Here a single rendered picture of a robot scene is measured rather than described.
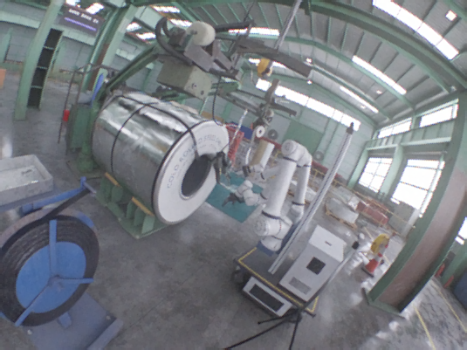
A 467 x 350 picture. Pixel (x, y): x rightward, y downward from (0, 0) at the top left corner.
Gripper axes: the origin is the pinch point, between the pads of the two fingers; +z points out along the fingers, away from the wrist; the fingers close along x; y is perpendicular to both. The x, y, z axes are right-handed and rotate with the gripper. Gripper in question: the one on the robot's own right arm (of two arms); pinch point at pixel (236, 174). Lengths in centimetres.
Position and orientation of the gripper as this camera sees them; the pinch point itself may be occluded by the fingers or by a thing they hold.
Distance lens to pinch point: 230.8
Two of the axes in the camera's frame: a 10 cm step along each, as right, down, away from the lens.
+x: -2.1, -9.0, 3.7
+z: -9.5, 2.8, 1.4
